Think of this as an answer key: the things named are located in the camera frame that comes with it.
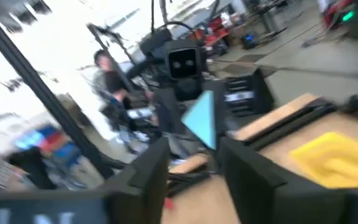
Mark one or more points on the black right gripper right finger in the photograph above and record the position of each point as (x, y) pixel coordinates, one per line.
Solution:
(259, 193)

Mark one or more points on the yellow plastic basket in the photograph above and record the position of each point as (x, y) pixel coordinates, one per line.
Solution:
(331, 161)

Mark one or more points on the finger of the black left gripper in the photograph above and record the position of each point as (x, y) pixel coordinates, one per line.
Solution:
(166, 112)
(222, 109)

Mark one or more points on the red storage bin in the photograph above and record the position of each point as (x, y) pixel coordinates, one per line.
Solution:
(53, 140)

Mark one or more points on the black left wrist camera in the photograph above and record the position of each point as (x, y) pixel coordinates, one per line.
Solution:
(183, 60)

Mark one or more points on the black computer box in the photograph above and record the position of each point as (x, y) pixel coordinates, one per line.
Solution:
(259, 93)

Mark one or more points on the red block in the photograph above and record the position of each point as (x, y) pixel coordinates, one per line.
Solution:
(169, 204)

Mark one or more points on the black frame post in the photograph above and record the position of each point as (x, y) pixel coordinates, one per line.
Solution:
(39, 84)

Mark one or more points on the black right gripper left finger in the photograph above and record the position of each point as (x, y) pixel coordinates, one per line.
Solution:
(145, 186)

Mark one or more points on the black aluminium table rail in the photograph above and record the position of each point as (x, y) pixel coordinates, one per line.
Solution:
(291, 124)

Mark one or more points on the blue storage bin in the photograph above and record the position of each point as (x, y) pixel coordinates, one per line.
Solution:
(30, 140)

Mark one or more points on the light blue triangular block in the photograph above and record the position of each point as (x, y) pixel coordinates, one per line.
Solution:
(202, 121)

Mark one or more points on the person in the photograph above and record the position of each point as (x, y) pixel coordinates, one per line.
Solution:
(113, 82)

